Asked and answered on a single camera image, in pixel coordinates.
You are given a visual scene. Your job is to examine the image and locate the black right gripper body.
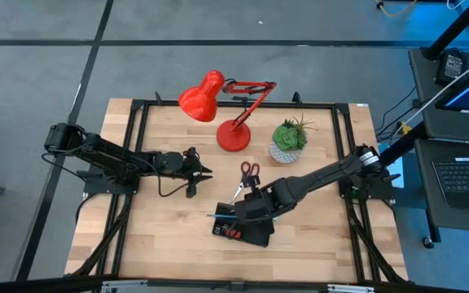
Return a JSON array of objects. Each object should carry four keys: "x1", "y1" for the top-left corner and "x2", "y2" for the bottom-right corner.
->
[{"x1": 233, "y1": 174, "x2": 291, "y2": 224}]

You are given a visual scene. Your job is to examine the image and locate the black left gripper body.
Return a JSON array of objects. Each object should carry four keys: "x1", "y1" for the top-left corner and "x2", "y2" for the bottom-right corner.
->
[{"x1": 152, "y1": 146, "x2": 204, "y2": 199}]

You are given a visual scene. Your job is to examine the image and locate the red-handled scissors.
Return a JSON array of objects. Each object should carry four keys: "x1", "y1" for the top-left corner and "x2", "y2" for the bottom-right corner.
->
[{"x1": 229, "y1": 160, "x2": 261, "y2": 204}]

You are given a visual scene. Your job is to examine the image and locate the black mesh desk organizer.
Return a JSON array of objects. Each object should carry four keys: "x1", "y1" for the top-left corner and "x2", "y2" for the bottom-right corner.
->
[{"x1": 211, "y1": 201, "x2": 277, "y2": 248}]

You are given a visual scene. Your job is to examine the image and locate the potted green succulent plant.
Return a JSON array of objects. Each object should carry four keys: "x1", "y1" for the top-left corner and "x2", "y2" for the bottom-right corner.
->
[{"x1": 269, "y1": 115, "x2": 319, "y2": 164}]

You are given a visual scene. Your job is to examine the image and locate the light blue sheet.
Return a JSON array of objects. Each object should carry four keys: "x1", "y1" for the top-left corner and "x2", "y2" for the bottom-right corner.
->
[{"x1": 379, "y1": 142, "x2": 405, "y2": 189}]

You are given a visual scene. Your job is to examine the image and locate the black laptop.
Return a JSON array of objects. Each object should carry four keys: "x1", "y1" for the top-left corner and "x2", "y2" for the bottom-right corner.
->
[{"x1": 415, "y1": 138, "x2": 469, "y2": 215}]

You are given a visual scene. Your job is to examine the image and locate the black power adapter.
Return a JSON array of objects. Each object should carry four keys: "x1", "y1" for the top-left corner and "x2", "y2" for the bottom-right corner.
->
[{"x1": 435, "y1": 48, "x2": 469, "y2": 87}]

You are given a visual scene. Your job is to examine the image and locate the black stand pole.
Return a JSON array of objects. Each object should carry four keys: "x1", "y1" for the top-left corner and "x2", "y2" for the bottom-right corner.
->
[{"x1": 421, "y1": 0, "x2": 469, "y2": 61}]

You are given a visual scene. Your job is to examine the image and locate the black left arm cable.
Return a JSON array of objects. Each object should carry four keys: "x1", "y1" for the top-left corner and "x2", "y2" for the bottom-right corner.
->
[{"x1": 156, "y1": 162, "x2": 193, "y2": 199}]

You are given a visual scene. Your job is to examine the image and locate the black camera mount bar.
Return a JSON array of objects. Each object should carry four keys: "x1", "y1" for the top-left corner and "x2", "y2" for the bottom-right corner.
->
[{"x1": 0, "y1": 274, "x2": 469, "y2": 293}]

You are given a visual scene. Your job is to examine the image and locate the black aluminium table frame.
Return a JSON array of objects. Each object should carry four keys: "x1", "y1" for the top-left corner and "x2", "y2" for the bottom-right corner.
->
[{"x1": 71, "y1": 91, "x2": 406, "y2": 284}]

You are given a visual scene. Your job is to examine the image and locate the silver bracket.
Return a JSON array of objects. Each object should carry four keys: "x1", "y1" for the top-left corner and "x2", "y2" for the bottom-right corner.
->
[
  {"x1": 101, "y1": 279, "x2": 149, "y2": 293},
  {"x1": 326, "y1": 283, "x2": 376, "y2": 293}
]

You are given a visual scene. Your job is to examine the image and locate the white cable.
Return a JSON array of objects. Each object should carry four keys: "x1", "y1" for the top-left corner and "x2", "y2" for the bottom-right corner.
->
[{"x1": 392, "y1": 50, "x2": 469, "y2": 135}]

